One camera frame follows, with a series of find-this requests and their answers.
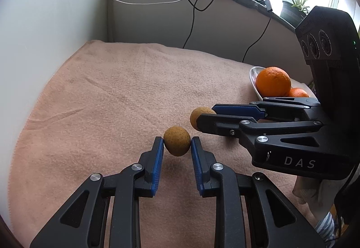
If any blue striped cloth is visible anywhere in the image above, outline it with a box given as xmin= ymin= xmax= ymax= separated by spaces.
xmin=314 ymin=211 xmax=339 ymax=243

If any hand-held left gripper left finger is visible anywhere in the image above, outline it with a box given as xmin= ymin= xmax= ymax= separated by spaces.
xmin=29 ymin=137 xmax=165 ymax=248

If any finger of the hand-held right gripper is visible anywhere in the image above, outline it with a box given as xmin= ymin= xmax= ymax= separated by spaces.
xmin=196 ymin=113 xmax=323 ymax=148
xmin=211 ymin=97 xmax=321 ymax=122

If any black adapter cable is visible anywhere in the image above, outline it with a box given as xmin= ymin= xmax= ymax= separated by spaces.
xmin=242 ymin=9 xmax=272 ymax=63

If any potted plant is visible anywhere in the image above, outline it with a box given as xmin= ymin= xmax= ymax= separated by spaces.
xmin=270 ymin=0 xmax=315 ymax=27

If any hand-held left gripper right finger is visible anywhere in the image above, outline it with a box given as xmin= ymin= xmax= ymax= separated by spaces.
xmin=191 ymin=137 xmax=327 ymax=248

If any thin black cable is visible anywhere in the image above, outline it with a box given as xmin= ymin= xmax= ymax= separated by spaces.
xmin=132 ymin=0 xmax=224 ymax=49

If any pink fleece blanket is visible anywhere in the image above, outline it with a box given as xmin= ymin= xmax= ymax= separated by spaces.
xmin=6 ymin=40 xmax=318 ymax=248

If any large orange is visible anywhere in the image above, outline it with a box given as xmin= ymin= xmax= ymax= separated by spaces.
xmin=256 ymin=66 xmax=292 ymax=97

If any brown speckled fruit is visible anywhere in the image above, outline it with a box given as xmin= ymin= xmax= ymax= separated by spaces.
xmin=190 ymin=107 xmax=217 ymax=132
xmin=163 ymin=126 xmax=191 ymax=157

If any white floral bowl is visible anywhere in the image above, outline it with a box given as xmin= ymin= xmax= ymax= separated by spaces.
xmin=249 ymin=66 xmax=310 ymax=102

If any small mandarin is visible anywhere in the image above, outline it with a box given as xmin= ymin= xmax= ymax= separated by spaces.
xmin=287 ymin=87 xmax=309 ymax=98

